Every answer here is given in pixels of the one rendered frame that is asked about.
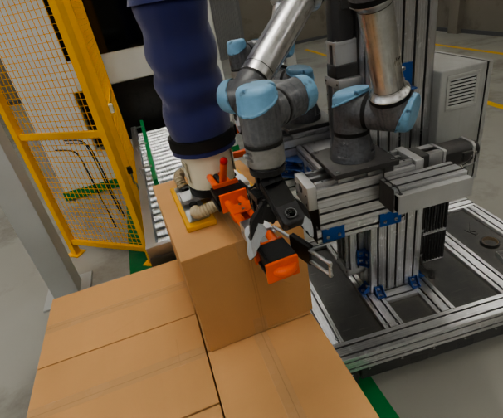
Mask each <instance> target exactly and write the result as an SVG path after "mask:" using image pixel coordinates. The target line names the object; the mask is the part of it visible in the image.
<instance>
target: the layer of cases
mask: <svg viewBox="0 0 503 418"><path fill-rule="evenodd" d="M37 370H38V371H37V374H36V377H35V381H34V385H33V389H32V396H31V400H30V404H29V407H28V412H27V418H379V416H378V414H377V413H376V411H375V410H374V408H373V407H372V405H371V404H370V402H369V400H368V399H367V397H366V396H365V394H364V393H363V392H362V390H361V389H360V387H359V385H358V383H357V382H356V381H355V379H354V378H353V376H352V375H351V373H350V372H349V370H348V368H347V367H346V366H345V364H344V362H343V361H342V359H341V358H340V356H339V354H338V353H337V352H336V351H335V348H334V347H333V345H332V344H331V342H330V340H329V339H328V338H327V337H326V335H325V333H324V331H323V330H322V328H321V327H320V325H319V324H318V323H317V321H316V320H315V318H314V316H313V315H312V313H311V311H309V310H308V311H306V312H304V313H301V314H299V315H296V316H295V317H293V318H289V319H287V320H285V321H283V322H281V323H278V324H276V325H273V326H271V327H269V328H266V329H264V330H261V331H260V332H258V333H254V334H252V335H250V336H248V337H246V338H243V339H241V340H238V341H236V342H234V343H231V344H229V345H227V346H225V347H223V348H219V349H218V350H215V351H213V352H210V350H209V347H208V344H207V341H206V338H205V337H204V334H203V330H202V328H201V325H200V322H199V320H198V316H197V314H196V311H195V308H194V307H193V302H192V300H191V297H190V295H189V292H188V288H187V286H186V284H185V281H184V278H183V275H182V272H181V270H180V267H179V265H178V261H177V260H173V261H170V262H167V263H164V264H161V265H157V266H155V267H152V268H149V269H146V270H142V271H139V272H136V273H133V274H131V275H126V276H124V277H121V278H118V279H114V280H111V281H108V282H105V283H103V284H98V285H96V286H93V287H90V288H88V289H83V290H81V291H77V292H75V293H72V294H68V295H65V296H62V297H60V298H57V299H53V300H52V303H51V310H50V314H49V318H48V322H47V326H46V332H45V337H44V340H43V344H42V351H41V355H40V359H39V363H38V367H37Z"/></svg>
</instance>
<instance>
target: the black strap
mask: <svg viewBox="0 0 503 418"><path fill-rule="evenodd" d="M236 134H237V126H236V125H235V124H234V123H233V122H232V121H230V128H229V129H228V130H227V131H226V132H225V133H223V134H220V135H218V136H217V137H214V138H212V139H208V140H203V141H200V142H196V143H177V142H175V141H174V140H172V138H171V136H170V135H169V136H168V144H169V147H170V150H171V151H172V152H173V153H176V154H180V155H197V154H203V153H209V152H212V151H215V150H218V149H220V148H223V147H225V146H227V145H228V144H230V143H231V142H232V141H233V140H234V138H235V137H236Z"/></svg>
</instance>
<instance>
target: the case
mask: <svg viewBox="0 0 503 418"><path fill-rule="evenodd" d="M235 165H236V168H238V169H239V171H240V172H241V173H242V174H243V175H244V176H245V177H246V178H247V179H248V180H249V181H250V182H251V184H252V185H254V183H256V180H255V178H254V177H253V176H252V175H251V174H250V170H249V168H248V167H247V166H246V165H245V164H244V163H243V162H242V161H241V160H237V161H235ZM176 186H177V185H176V183H175V181H174V180H172V181H169V182H165V183H161V184H159V185H156V186H153V189H154V194H155V196H156V199H157V202H158V204H159V209H160V211H161V214H162V217H163V219H164V224H165V226H166V229H167V232H168V235H169V238H170V240H171V243H172V246H173V250H174V253H175V255H176V258H177V261H178V265H179V267H180V270H181V272H182V275H183V278H184V281H185V284H186V286H187V288H188V292H189V295H190V297H191V300H192V302H193V307H194V308H195V311H196V314H197V316H198V320H199V322H200V325H201V328H202V330H203V334H204V337H205V338H206V341H207V344H208V347H209V350H210V352H213V351H215V350H218V349H219V348H223V347H225V346H227V345H229V344H231V343H234V342H236V341H238V340H241V339H243V338H246V337H248V336H250V335H252V334H254V333H258V332H260V331H261V330H264V329H266V328H269V327H271V326H273V325H276V324H278V323H281V322H283V321H285V320H287V319H289V318H293V317H295V316H296V315H299V314H302V313H304V312H306V311H308V310H311V309H313V308H312V301H311V293H310V280H309V273H308V265H307V263H306V262H304V261H303V260H302V259H301V258H299V257H298V261H299V268H300V273H298V274H296V275H292V276H290V277H287V278H285V279H282V280H279V281H276V282H275V283H272V284H268V282H267V277H266V274H265V273H264V271H263V270H262V268H261V267H260V266H259V264H258V265H256V263H255V260H254V258H253V259H252V260H249V257H248V254H247V242H246V241H245V239H244V238H243V236H242V231H241V227H240V226H239V225H238V224H237V223H235V221H234V220H233V219H232V217H231V216H230V214H231V213H230V212H227V213H224V214H223V213H222V211H221V212H219V211H215V213H213V215H214V216H215V218H216V220H217V224H214V225H211V226H207V227H204V228H202V229H199V230H196V231H192V232H188V231H187V228H186V226H185V225H184V222H183V219H182V217H181V215H180V213H179V211H178V208H177V206H176V203H175V201H174V199H173V196H172V194H171V191H170V188H173V187H176ZM269 223H270V222H269ZM270 224H271V223H270ZM271 225H272V226H273V225H275V226H277V227H278V228H280V229H281V230H282V228H281V226H280V224H279V222H278V221H275V223H274V224H271ZM283 231H284V230H283ZM284 232H285V233H287V234H288V235H290V234H292V233H295V234H297V235H298V236H299V237H301V238H302V239H305V238H304V230H303V228H302V227H301V226H297V227H295V228H292V229H290V230H288V231H284Z"/></svg>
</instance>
